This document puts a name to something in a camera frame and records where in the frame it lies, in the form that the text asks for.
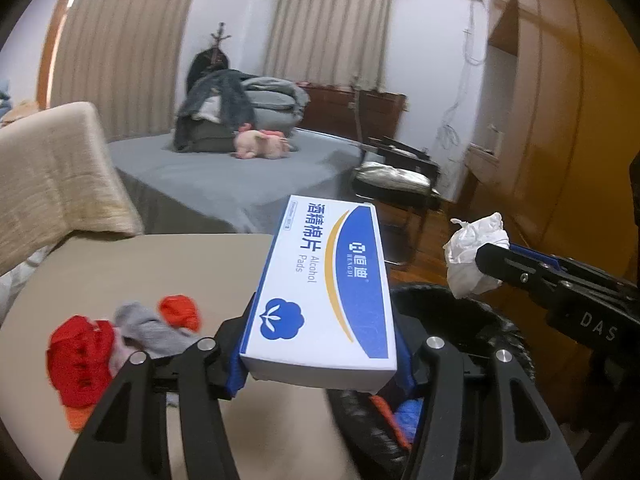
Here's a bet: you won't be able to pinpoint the wide beige curtain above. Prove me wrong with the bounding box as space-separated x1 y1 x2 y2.
50 0 197 142

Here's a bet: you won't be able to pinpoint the white tissue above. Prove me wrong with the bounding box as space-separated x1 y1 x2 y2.
444 212 511 297

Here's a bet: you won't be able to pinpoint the narrow beige curtain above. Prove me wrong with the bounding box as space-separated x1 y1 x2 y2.
263 0 394 93

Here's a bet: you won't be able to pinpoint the grey sock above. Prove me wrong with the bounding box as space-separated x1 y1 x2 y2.
112 302 199 359

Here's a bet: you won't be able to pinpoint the wooden coat rack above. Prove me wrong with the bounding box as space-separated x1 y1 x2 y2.
187 22 235 87

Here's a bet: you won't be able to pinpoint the blue item in bin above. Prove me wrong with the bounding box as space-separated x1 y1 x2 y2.
395 399 426 442

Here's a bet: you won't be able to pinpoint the black chair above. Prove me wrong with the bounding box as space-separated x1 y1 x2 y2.
352 135 444 267

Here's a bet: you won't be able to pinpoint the wooden wardrobe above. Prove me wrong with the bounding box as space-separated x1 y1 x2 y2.
462 0 640 283

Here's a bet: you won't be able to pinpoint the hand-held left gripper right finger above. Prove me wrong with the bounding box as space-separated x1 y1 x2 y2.
395 310 583 480

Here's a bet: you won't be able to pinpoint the dark grey fleece blanket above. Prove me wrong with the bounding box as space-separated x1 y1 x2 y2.
173 69 259 153

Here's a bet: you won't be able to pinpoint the red cloth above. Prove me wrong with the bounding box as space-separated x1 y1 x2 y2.
46 316 121 433

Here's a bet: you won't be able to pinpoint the small red crumpled item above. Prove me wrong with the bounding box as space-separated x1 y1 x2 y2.
157 296 202 334

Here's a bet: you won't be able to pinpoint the orange item in bin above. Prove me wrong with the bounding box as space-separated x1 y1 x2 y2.
370 394 414 450

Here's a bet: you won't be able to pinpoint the pink plush toy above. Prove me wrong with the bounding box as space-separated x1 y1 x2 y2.
232 129 296 161

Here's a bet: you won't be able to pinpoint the black trash bin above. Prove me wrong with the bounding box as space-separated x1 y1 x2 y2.
327 284 536 480

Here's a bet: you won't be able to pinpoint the grey bed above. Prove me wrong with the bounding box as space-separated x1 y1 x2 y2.
107 127 367 235

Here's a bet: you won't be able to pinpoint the white and blue cardboard box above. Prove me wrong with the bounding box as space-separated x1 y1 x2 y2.
239 194 399 395

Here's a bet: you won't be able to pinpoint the folded grey quilt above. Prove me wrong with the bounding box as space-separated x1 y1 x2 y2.
245 76 311 132

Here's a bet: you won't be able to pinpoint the dark wooden headboard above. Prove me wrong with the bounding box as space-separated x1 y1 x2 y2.
300 82 407 143

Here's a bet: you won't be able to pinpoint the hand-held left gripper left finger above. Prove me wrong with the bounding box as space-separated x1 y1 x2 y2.
59 294 254 480

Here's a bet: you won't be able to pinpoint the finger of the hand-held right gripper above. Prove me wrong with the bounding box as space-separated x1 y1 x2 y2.
509 243 626 288
475 242 568 307

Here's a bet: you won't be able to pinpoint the hanging white cables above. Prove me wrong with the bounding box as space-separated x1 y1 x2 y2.
435 0 488 150

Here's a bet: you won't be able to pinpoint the grey seat cushion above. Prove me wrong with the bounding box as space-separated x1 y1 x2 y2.
354 162 433 197

